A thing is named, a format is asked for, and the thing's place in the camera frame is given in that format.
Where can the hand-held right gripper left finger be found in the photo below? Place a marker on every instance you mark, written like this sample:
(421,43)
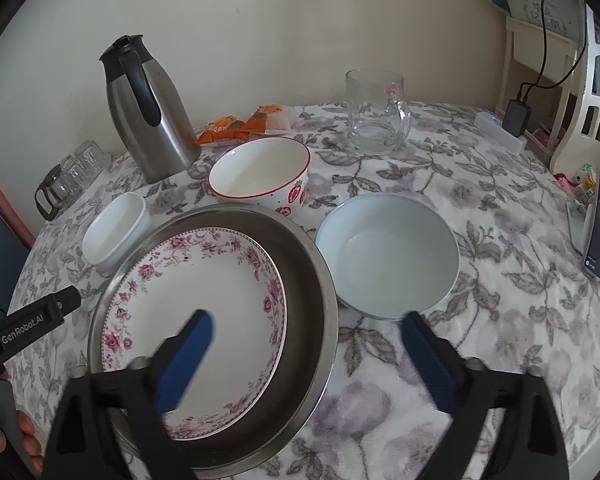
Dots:
(187,360)

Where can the clear glass mug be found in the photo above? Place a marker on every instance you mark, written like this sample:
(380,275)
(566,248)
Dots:
(375,115)

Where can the strawberry print bowl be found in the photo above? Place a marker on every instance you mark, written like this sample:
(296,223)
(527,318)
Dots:
(260,170)

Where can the small colourful trinket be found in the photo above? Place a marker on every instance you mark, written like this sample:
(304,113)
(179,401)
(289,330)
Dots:
(580,180)

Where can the light blue bowl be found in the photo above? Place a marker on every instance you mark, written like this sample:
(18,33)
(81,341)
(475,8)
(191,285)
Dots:
(390,255)

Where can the orange snack packet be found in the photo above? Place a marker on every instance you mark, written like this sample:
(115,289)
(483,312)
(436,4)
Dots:
(220,130)
(272,119)

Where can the white power strip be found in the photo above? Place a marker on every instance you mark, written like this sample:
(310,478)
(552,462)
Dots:
(490,122)

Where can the small white bowl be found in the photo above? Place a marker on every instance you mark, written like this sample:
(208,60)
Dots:
(115,230)

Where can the stainless steel thermos jug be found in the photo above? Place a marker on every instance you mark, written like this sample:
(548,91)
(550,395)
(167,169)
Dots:
(150,125)

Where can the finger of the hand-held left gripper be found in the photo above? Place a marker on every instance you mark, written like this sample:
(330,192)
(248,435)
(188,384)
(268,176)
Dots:
(69,300)

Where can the stainless steel plate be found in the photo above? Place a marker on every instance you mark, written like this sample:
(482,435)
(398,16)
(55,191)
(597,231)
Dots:
(305,310)

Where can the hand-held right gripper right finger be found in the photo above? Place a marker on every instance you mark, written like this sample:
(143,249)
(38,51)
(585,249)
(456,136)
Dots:
(430,366)

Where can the grey printed box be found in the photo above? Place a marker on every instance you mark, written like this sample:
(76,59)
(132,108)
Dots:
(535,0)

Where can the small clear glass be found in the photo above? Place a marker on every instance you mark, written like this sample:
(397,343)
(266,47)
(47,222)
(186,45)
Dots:
(92,157)
(75,175)

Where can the black charger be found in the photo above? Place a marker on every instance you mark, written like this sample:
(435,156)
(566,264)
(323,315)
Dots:
(516,119)

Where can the white phone stand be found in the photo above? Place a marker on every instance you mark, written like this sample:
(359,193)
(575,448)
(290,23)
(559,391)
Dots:
(577,227)

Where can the pink floral round plate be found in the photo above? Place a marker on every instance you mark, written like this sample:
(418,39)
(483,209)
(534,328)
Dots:
(220,285)

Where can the person's left hand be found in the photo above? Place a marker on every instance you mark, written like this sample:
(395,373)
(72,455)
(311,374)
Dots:
(30,440)

